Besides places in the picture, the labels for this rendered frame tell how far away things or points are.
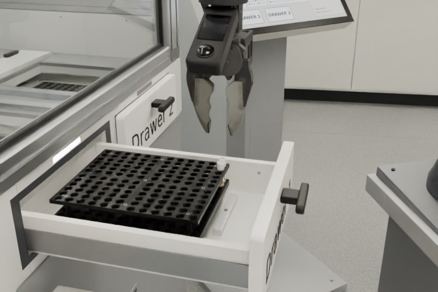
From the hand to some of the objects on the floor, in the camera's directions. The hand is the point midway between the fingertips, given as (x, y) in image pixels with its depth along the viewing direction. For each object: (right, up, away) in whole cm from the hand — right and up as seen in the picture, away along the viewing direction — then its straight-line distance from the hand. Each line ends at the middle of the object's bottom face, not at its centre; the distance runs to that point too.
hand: (219, 127), depth 78 cm
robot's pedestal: (+48, -84, +51) cm, 110 cm away
